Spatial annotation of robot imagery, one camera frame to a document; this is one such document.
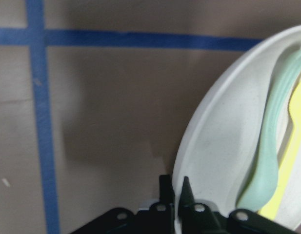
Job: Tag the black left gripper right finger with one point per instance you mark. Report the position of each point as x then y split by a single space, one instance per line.
198 218

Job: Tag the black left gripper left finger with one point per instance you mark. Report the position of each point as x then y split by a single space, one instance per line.
157 219

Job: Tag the white round plate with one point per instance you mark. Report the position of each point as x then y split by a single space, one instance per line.
219 144

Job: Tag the yellow plastic fork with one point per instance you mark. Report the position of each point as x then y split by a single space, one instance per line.
271 209

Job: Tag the teal plastic spoon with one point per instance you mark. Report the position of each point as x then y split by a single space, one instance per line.
263 183

